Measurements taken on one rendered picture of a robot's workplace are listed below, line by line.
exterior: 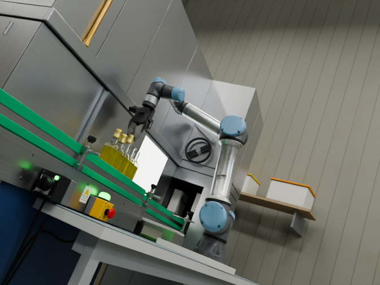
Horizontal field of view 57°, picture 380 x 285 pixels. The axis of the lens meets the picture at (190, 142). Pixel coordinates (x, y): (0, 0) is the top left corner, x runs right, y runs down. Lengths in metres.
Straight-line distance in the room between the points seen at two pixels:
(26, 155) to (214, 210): 0.77
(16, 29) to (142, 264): 0.98
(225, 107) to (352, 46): 3.82
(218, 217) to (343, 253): 3.57
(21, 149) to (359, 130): 4.88
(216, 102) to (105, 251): 2.01
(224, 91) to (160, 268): 1.90
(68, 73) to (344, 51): 5.23
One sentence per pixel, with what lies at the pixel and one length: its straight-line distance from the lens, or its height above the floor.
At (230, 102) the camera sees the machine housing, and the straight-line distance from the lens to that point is 2.85.
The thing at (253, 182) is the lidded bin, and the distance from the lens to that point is 5.00.
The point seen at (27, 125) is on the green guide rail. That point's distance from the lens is 1.11.
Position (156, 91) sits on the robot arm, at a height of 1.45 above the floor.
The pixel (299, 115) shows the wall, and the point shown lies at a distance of 5.76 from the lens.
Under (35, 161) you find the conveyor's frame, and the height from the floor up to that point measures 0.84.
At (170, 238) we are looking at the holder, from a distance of 1.74.
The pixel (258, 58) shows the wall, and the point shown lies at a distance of 6.70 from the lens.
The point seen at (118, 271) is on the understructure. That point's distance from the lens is 2.48.
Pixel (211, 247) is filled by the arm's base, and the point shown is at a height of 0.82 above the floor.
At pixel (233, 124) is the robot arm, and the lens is 1.61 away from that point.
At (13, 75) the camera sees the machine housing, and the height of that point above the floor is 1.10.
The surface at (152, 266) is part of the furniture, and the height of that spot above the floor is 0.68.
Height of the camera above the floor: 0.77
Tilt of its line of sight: 16 degrees up
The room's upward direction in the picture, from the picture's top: 22 degrees clockwise
